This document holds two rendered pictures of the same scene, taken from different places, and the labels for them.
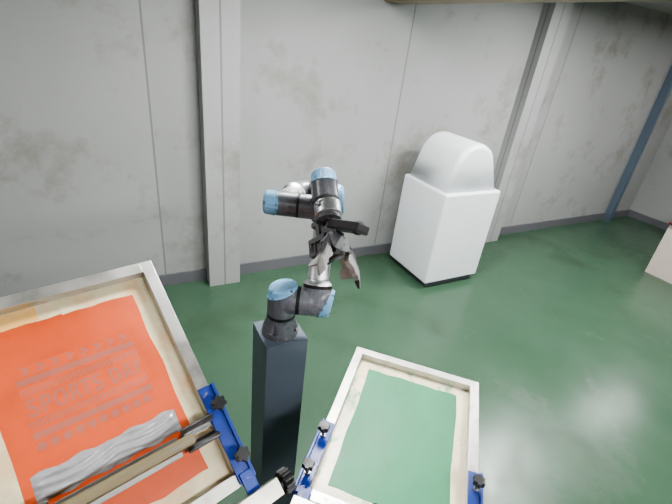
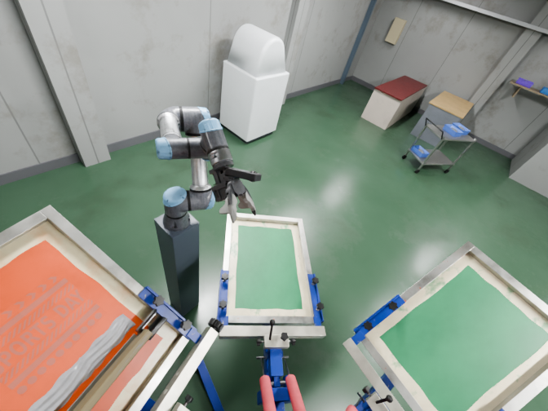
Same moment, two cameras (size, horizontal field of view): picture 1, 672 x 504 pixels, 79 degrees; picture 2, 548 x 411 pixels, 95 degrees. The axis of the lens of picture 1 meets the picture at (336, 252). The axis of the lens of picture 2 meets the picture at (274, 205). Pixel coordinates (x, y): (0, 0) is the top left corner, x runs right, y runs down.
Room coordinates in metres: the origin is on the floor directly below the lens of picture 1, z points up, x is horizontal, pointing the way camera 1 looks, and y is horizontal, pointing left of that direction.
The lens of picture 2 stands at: (0.36, 0.19, 2.42)
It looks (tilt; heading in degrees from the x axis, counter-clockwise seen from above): 45 degrees down; 329
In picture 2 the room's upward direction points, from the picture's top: 17 degrees clockwise
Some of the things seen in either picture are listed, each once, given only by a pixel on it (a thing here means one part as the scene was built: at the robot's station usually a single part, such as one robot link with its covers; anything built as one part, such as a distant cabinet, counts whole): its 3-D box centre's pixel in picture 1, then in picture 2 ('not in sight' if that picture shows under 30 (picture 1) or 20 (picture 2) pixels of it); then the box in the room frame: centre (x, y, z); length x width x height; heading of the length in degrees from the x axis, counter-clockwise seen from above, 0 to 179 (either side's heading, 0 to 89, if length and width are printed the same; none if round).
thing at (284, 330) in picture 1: (280, 320); (176, 215); (1.36, 0.19, 1.25); 0.15 x 0.15 x 0.10
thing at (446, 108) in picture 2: not in sight; (441, 118); (4.37, -5.99, 0.39); 1.47 x 0.75 x 0.78; 120
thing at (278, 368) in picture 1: (274, 427); (181, 271); (1.36, 0.19, 0.60); 0.18 x 0.18 x 1.20; 30
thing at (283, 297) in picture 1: (283, 297); (176, 201); (1.36, 0.19, 1.37); 0.13 x 0.12 x 0.14; 92
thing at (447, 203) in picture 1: (446, 208); (254, 86); (4.31, -1.16, 0.78); 0.79 x 0.70 x 1.56; 120
